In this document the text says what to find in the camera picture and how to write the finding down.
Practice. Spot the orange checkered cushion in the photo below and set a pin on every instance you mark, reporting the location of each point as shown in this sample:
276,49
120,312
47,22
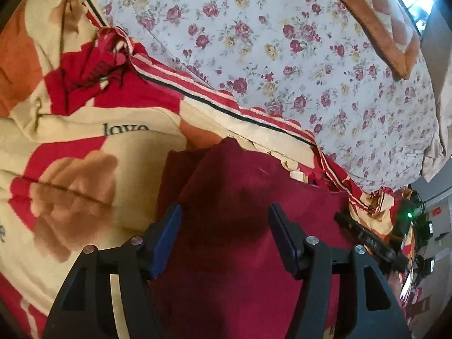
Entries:
388,49

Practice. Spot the red orange patterned blanket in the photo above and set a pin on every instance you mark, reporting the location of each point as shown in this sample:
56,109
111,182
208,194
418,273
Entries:
70,141

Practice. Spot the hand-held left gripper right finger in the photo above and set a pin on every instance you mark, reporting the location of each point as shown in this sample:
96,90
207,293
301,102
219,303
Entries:
282,240

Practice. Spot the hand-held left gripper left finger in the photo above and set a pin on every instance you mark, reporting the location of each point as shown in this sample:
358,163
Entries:
166,233

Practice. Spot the white floral quilt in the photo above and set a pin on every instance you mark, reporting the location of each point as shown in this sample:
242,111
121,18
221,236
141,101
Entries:
265,60

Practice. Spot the beige cloth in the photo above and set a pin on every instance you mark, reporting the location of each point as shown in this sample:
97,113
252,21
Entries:
439,141

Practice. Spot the dark red sweater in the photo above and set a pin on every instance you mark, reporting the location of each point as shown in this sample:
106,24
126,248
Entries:
229,190

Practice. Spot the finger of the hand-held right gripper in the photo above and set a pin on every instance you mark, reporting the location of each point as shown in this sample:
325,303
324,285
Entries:
367,238

